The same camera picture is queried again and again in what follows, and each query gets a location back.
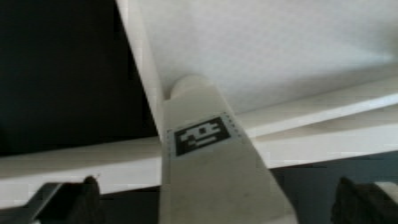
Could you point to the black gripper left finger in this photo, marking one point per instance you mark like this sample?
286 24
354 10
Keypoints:
64 204

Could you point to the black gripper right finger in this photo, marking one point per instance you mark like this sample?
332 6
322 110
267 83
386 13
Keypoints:
366 203

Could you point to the white desk leg one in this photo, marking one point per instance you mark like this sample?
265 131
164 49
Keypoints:
219 187

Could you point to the white desk tabletop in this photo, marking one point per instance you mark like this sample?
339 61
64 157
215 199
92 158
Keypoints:
297 54

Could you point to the white L-shaped obstacle fence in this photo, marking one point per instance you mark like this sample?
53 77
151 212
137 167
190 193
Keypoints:
123 162

